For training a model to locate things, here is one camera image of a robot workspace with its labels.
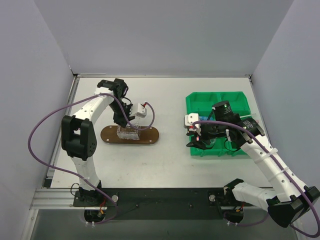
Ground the clear acrylic organizer box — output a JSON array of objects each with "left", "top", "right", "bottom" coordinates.
[{"left": 116, "top": 124, "right": 141, "bottom": 141}]

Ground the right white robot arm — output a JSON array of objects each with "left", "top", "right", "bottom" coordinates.
[{"left": 184, "top": 101, "right": 320, "bottom": 228}]

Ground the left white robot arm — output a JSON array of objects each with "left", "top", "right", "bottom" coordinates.
[{"left": 61, "top": 78, "right": 134, "bottom": 206}]

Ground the blue white toothpaste tube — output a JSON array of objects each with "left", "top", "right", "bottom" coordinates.
[{"left": 199, "top": 115, "right": 214, "bottom": 121}]

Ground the brown oval wooden tray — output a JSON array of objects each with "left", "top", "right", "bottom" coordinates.
[{"left": 100, "top": 125, "right": 160, "bottom": 145}]

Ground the green plastic divided bin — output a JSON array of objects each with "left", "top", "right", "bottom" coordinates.
[{"left": 185, "top": 91, "right": 252, "bottom": 157}]

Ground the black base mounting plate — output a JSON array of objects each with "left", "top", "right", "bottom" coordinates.
[{"left": 72, "top": 187, "right": 254, "bottom": 221}]

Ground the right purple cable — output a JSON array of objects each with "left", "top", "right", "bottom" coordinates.
[{"left": 192, "top": 120, "right": 320, "bottom": 238}]

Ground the purple cable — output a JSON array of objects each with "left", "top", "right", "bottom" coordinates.
[
  {"left": 192, "top": 120, "right": 320, "bottom": 238},
  {"left": 27, "top": 92, "right": 156, "bottom": 225}
]

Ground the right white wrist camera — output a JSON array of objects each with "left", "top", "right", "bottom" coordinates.
[{"left": 183, "top": 113, "right": 201, "bottom": 136}]

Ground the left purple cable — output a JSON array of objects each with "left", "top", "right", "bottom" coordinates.
[{"left": 27, "top": 92, "right": 156, "bottom": 225}]

